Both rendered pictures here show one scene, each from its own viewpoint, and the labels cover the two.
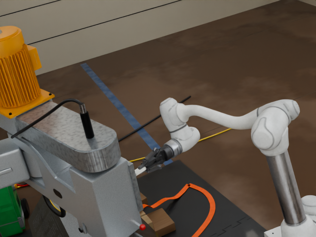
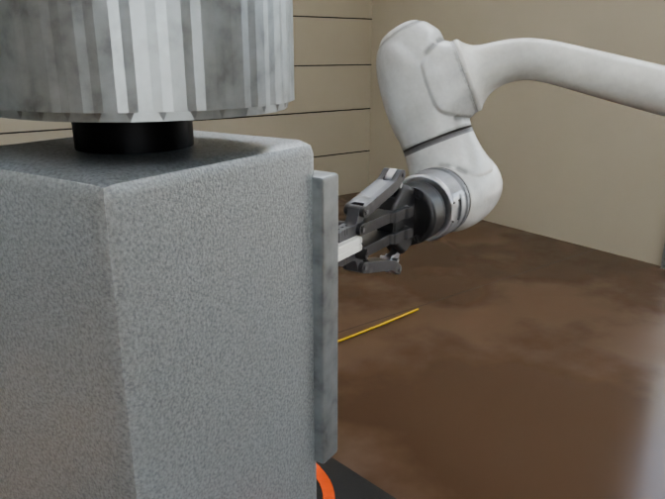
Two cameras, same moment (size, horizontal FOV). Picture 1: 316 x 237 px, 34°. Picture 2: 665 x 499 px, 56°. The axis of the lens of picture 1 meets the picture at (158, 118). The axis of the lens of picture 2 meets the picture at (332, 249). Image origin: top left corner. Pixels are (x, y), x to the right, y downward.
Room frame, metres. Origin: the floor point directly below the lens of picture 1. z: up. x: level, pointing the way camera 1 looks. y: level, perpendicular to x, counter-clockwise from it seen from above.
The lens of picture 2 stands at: (1.57, 0.34, 1.64)
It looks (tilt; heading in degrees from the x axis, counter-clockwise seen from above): 17 degrees down; 341
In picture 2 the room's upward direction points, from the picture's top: straight up
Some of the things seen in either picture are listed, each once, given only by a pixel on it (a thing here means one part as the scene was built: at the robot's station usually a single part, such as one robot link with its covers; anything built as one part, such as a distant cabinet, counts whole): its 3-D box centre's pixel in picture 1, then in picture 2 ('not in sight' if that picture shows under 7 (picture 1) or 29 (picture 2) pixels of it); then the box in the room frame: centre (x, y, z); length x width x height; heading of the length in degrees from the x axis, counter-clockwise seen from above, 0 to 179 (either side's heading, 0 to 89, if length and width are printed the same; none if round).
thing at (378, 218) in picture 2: (151, 160); (376, 218); (2.20, 0.07, 1.46); 0.11 x 0.04 x 0.01; 128
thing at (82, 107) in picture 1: (85, 120); not in sight; (2.10, 0.32, 1.81); 0.04 x 0.04 x 0.17
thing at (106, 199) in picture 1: (98, 194); (101, 372); (2.16, 0.37, 1.35); 0.36 x 0.22 x 0.45; 38
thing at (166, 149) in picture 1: (161, 155); (403, 217); (2.24, 0.02, 1.45); 0.09 x 0.07 x 0.08; 128
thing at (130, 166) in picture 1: (131, 185); (296, 317); (2.11, 0.19, 1.40); 0.08 x 0.03 x 0.28; 38
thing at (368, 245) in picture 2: (152, 164); (375, 240); (2.20, 0.07, 1.44); 0.11 x 0.04 x 0.01; 128
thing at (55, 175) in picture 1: (67, 175); not in sight; (2.42, 0.55, 1.33); 0.74 x 0.23 x 0.49; 38
